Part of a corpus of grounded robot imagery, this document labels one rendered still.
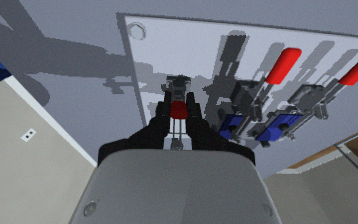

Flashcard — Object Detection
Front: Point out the white fixture plate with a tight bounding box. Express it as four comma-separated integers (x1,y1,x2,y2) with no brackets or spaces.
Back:
124,15,358,139

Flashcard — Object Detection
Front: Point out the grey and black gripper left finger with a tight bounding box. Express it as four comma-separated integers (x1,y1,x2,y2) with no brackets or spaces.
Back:
97,91,171,168

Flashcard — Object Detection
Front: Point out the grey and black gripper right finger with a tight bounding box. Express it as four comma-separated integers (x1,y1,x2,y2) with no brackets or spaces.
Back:
185,92,256,167

